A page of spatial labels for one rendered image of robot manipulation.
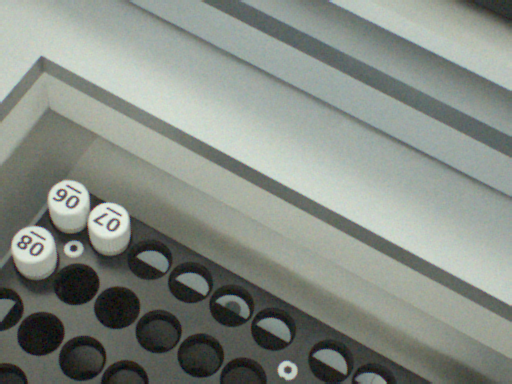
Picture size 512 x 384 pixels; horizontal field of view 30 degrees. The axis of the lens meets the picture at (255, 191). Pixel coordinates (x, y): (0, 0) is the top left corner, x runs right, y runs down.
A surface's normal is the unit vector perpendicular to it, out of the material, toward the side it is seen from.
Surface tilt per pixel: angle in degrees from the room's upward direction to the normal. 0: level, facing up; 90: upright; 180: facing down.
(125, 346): 0
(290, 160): 0
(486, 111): 90
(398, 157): 0
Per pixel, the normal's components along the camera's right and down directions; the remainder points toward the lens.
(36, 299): 0.09, -0.47
